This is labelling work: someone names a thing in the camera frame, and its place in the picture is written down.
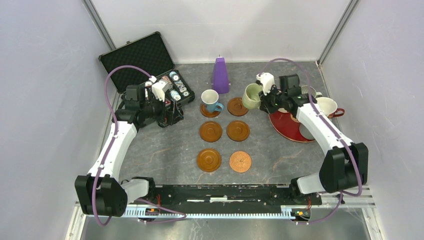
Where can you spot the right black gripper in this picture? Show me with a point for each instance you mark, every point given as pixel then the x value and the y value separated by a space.
pixel 265 105

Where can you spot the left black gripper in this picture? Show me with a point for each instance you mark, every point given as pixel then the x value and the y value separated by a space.
pixel 173 116

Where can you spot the red round tray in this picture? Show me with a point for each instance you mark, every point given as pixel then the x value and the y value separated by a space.
pixel 286 126

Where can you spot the brown wooden coaster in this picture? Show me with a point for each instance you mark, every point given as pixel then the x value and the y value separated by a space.
pixel 210 131
pixel 238 130
pixel 204 112
pixel 236 108

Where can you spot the light green mug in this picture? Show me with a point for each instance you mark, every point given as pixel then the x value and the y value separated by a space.
pixel 251 99

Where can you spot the blue white mug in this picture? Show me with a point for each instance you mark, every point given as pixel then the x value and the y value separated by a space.
pixel 210 100

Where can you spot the orange-brown wooden coaster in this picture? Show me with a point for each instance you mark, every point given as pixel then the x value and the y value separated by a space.
pixel 209 160

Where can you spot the black poker chip case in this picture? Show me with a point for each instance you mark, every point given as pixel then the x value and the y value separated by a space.
pixel 135 62

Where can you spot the woven rattan coaster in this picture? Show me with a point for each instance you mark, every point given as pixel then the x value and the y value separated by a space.
pixel 240 161

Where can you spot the grey-green mug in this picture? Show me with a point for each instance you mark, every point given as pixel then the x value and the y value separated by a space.
pixel 305 132

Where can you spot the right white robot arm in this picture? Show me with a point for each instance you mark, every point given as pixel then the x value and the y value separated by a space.
pixel 345 163

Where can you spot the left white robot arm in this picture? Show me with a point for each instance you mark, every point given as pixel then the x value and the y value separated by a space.
pixel 99 191

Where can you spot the grey striped mug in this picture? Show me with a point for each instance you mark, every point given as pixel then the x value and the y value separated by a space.
pixel 306 90

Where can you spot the purple metronome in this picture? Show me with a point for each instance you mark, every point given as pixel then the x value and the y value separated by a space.
pixel 220 77

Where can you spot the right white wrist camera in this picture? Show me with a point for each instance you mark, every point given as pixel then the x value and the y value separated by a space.
pixel 266 80

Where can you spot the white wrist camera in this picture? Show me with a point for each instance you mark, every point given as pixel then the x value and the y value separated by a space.
pixel 266 80
pixel 159 88

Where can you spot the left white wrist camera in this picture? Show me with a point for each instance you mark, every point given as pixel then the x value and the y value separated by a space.
pixel 159 88

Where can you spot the white red-handled mug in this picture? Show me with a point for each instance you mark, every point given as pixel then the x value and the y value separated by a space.
pixel 329 107

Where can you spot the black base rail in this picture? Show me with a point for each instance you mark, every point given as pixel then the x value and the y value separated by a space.
pixel 229 198

